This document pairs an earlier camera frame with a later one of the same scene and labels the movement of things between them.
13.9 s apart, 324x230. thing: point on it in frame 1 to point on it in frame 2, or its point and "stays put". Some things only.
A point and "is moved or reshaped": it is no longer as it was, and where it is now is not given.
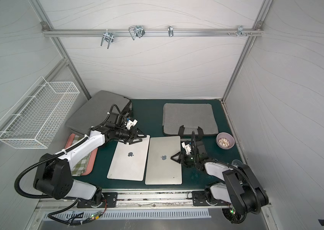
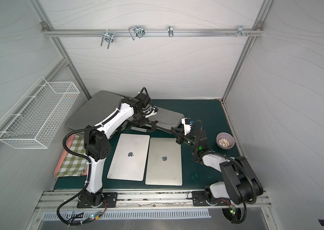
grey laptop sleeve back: [197, 120] is moved or reshaped
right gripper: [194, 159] to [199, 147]
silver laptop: [129, 161] stays put
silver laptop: [161, 169] stays put
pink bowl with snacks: [225, 141] stays put
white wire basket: [34, 119] stays put
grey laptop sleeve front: [94, 111] stays put
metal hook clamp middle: [137, 30] stays put
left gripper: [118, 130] to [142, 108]
